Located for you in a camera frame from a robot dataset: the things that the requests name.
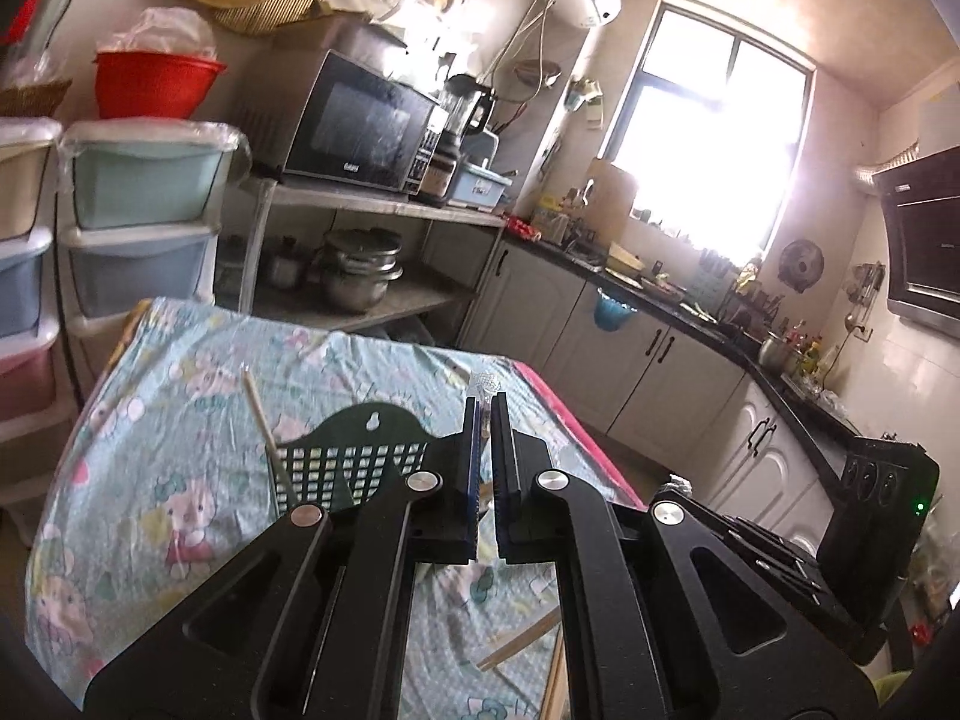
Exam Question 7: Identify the blue dish box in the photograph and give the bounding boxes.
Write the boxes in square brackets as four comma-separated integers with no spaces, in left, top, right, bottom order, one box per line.
[450,157,516,211]

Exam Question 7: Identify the green blue drawer tower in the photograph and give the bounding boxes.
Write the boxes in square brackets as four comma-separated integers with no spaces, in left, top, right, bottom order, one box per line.
[60,120,250,338]

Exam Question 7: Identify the stacked steel pots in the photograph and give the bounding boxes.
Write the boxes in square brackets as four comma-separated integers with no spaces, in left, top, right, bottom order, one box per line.
[321,229,406,314]

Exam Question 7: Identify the metal shelf table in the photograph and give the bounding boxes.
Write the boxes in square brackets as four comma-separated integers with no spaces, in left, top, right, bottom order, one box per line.
[240,176,507,332]

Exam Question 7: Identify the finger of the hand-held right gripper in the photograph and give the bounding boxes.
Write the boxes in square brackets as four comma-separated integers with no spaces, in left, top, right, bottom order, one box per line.
[720,514,826,612]

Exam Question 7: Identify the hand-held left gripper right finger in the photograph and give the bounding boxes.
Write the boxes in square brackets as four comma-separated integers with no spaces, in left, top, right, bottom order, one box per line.
[491,394,880,720]

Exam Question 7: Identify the steel pot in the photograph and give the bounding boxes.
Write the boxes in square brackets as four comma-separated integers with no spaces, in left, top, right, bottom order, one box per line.
[757,330,800,377]

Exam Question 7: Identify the black countertop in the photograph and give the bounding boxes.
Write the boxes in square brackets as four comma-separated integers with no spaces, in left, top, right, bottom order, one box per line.
[502,229,863,436]

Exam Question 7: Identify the black microwave oven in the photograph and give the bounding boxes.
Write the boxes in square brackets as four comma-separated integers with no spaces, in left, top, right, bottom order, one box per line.
[281,49,443,196]

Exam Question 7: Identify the plastic-wrapped bamboo chopstick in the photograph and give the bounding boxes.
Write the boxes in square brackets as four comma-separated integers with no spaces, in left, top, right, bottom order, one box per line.
[471,367,502,518]
[241,370,295,515]

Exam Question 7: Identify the red plastic basin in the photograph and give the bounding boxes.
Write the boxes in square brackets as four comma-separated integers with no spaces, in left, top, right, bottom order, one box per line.
[95,7,227,121]

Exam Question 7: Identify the white kitchen cabinets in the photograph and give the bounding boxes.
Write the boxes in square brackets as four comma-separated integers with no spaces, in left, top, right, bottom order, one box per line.
[457,232,860,548]

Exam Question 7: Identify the wooden cutting board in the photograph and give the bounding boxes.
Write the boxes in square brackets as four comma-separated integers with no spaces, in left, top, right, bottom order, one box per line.
[585,157,638,242]

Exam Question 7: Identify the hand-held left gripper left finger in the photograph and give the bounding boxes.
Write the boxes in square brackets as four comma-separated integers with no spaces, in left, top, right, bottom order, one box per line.
[82,397,482,720]

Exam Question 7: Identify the blue hanging bin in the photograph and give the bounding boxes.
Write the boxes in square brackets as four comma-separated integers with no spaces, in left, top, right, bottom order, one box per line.
[592,289,640,335]

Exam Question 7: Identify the printed light blue cloth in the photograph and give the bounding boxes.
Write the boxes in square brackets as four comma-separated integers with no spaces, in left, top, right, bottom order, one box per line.
[26,296,646,720]

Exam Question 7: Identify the shallow woven basket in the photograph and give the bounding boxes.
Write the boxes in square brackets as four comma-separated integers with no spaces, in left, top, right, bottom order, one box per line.
[0,79,74,119]

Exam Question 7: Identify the black blender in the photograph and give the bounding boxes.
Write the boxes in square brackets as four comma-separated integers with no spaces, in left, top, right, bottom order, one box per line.
[439,75,497,200]

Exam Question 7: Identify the range hood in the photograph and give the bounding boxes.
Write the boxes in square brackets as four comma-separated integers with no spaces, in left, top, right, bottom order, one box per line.
[855,150,960,336]

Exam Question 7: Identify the green plastic utensil basket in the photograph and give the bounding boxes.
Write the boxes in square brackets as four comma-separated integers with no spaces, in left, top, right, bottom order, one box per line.
[271,403,481,520]

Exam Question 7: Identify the round grey wall fan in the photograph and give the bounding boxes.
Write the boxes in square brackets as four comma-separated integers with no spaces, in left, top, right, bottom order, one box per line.
[778,240,826,295]

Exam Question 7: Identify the window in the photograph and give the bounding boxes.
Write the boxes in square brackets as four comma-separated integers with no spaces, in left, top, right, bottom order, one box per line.
[600,0,815,256]

